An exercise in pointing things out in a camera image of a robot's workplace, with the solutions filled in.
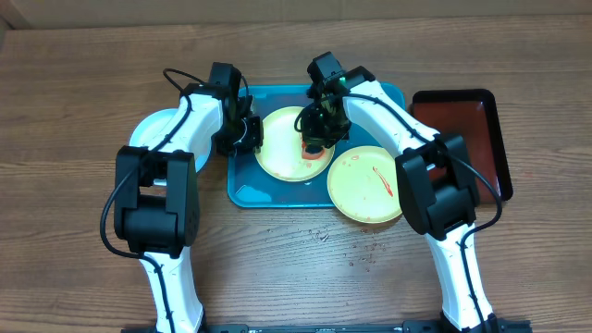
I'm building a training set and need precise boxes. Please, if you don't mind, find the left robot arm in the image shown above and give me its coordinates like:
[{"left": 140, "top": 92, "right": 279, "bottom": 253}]
[{"left": 104, "top": 83, "right": 263, "bottom": 332}]

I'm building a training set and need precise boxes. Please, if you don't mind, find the black tray with water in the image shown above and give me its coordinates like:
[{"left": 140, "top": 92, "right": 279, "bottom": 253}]
[{"left": 411, "top": 89, "right": 513, "bottom": 202}]

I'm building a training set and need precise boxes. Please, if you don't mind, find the light blue plate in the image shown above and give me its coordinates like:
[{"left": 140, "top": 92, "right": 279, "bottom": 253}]
[{"left": 129, "top": 108, "right": 222, "bottom": 171}]

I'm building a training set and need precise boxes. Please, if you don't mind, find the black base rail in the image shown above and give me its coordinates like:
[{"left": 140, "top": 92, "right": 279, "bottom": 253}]
[{"left": 120, "top": 318, "right": 533, "bottom": 333}]

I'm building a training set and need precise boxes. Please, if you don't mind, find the yellow plate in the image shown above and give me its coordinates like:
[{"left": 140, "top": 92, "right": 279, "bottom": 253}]
[
  {"left": 327, "top": 146, "right": 402, "bottom": 224},
  {"left": 255, "top": 106, "right": 334, "bottom": 182}
]

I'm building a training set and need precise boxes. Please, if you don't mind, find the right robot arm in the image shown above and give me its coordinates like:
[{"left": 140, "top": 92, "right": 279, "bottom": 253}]
[{"left": 294, "top": 65, "right": 500, "bottom": 332}]

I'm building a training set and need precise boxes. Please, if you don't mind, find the red green sponge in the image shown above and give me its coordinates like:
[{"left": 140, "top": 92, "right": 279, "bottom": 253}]
[{"left": 302, "top": 142, "right": 325, "bottom": 160}]

